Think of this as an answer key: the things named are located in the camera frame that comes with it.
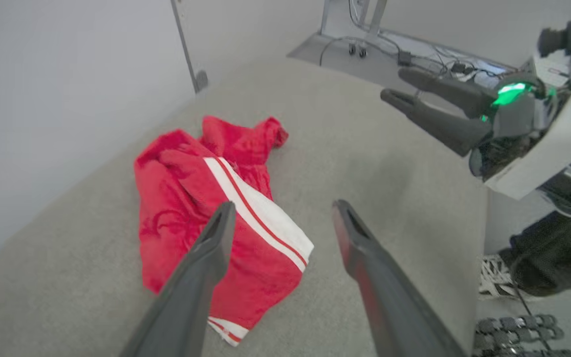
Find grey metal stand base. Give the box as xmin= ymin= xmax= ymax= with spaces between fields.
xmin=288 ymin=0 xmax=520 ymax=95

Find white black patterned shoe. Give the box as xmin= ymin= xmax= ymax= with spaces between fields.
xmin=479 ymin=254 xmax=531 ymax=301

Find grey linked cable chain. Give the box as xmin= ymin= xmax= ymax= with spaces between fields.
xmin=473 ymin=313 xmax=571 ymax=357

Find person's leg black trousers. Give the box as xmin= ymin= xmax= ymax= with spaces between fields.
xmin=509 ymin=211 xmax=571 ymax=298

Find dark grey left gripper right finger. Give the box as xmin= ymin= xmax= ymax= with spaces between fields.
xmin=332 ymin=199 xmax=465 ymax=357

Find thin black floor cable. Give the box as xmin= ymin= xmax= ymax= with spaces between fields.
xmin=510 ymin=280 xmax=555 ymax=350

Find grey metal pole with foot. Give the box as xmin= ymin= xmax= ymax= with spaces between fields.
xmin=170 ymin=0 xmax=210 ymax=94

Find red white-striped sports garment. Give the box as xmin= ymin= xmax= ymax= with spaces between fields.
xmin=134 ymin=115 xmax=315 ymax=347

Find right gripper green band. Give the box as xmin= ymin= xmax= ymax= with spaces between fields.
xmin=380 ymin=67 xmax=559 ymax=180

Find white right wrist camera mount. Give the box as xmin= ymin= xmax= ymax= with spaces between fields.
xmin=484 ymin=67 xmax=571 ymax=200

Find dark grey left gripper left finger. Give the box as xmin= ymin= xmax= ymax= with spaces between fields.
xmin=119 ymin=201 xmax=237 ymax=357

